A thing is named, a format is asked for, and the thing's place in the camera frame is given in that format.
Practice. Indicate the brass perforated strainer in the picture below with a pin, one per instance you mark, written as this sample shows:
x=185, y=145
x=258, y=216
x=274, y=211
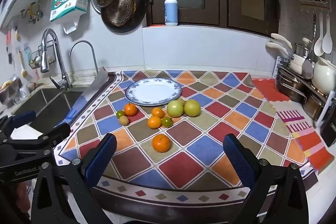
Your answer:
x=122, y=11

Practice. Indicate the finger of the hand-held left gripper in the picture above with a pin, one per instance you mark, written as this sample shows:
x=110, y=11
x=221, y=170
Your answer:
x=25, y=117
x=59, y=132

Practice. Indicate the chrome pull-down kitchen faucet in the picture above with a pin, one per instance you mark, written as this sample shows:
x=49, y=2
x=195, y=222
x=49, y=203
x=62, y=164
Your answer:
x=61, y=66

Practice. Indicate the white plastic ladle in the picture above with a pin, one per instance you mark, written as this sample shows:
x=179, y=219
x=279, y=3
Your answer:
x=318, y=45
x=327, y=41

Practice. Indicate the steel bowl with scraps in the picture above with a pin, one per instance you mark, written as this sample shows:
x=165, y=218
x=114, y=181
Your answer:
x=10, y=87

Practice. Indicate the white plastic bag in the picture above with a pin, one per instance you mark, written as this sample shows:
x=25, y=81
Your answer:
x=71, y=26

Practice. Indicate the small green tomato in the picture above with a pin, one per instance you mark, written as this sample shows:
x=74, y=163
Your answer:
x=120, y=113
x=167, y=121

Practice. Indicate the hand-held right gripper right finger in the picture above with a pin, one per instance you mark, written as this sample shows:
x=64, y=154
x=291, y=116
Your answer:
x=236, y=158

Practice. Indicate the large yellow-green tomato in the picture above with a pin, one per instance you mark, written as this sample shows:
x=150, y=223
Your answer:
x=175, y=108
x=192, y=107

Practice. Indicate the blue rimmed white plate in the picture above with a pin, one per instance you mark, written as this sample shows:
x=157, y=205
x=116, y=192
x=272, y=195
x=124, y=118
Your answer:
x=153, y=91

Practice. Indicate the blue pump soap bottle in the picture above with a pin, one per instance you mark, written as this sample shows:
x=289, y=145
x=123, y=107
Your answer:
x=171, y=11

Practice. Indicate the white dish rack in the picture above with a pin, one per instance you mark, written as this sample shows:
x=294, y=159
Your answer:
x=326, y=108

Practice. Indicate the chrome gooseneck faucet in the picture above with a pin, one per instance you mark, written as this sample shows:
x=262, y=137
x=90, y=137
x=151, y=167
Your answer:
x=81, y=42

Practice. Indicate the white ceramic jug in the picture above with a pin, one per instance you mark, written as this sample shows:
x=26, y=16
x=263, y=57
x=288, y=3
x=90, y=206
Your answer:
x=324, y=74

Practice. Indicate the large orange tangerine with stem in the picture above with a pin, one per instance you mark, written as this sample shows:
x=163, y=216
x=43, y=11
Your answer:
x=161, y=143

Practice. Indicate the colourful diamond pattern tablecloth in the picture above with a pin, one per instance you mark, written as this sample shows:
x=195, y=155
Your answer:
x=218, y=132

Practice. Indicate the black box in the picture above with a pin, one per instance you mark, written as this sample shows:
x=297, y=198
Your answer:
x=329, y=132

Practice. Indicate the steel spatula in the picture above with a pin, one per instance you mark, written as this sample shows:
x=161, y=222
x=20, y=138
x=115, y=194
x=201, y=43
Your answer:
x=308, y=67

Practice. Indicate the orange patterned foam mat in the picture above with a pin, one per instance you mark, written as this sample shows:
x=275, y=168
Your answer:
x=265, y=90

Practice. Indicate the steel pot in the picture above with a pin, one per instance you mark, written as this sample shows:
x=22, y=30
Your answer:
x=315, y=106
x=288, y=85

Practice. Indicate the steel kitchen sink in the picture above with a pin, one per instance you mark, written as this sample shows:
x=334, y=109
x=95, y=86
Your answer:
x=52, y=103

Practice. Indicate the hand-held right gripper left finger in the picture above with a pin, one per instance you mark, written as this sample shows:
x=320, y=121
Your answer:
x=101, y=158

